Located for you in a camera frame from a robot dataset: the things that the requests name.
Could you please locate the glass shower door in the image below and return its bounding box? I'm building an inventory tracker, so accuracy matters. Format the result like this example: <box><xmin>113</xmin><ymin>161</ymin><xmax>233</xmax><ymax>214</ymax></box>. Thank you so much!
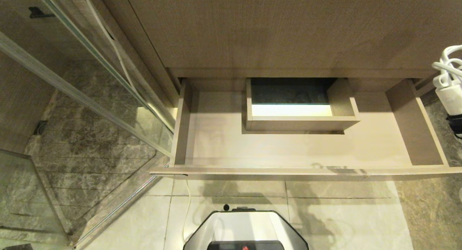
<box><xmin>0</xmin><ymin>0</ymin><xmax>176</xmax><ymax>248</ymax></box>

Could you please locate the white cable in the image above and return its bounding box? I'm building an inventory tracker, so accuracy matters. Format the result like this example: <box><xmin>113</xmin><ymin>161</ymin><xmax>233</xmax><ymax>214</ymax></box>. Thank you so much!
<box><xmin>182</xmin><ymin>179</ymin><xmax>192</xmax><ymax>244</ymax></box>

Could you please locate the right gripper part black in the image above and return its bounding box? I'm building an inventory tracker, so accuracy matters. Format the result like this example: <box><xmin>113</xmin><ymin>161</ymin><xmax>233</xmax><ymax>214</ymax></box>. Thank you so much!
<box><xmin>446</xmin><ymin>114</ymin><xmax>462</xmax><ymax>138</ymax></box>

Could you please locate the wooden vanity cabinet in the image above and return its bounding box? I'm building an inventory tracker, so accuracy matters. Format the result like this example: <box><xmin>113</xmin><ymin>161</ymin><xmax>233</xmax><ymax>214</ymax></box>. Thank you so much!
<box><xmin>95</xmin><ymin>0</ymin><xmax>462</xmax><ymax>107</ymax></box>

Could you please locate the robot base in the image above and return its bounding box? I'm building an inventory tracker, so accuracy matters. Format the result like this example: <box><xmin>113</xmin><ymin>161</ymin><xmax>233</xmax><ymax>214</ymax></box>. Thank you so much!
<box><xmin>183</xmin><ymin>204</ymin><xmax>309</xmax><ymax>250</ymax></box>

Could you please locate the open wooden drawer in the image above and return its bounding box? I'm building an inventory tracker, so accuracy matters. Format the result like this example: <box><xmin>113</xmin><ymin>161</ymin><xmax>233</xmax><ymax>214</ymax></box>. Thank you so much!
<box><xmin>150</xmin><ymin>78</ymin><xmax>462</xmax><ymax>181</ymax></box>

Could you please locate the white hair dryer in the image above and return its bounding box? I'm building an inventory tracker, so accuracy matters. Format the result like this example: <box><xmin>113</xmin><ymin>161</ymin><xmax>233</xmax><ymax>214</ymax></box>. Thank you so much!
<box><xmin>432</xmin><ymin>45</ymin><xmax>462</xmax><ymax>116</ymax></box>

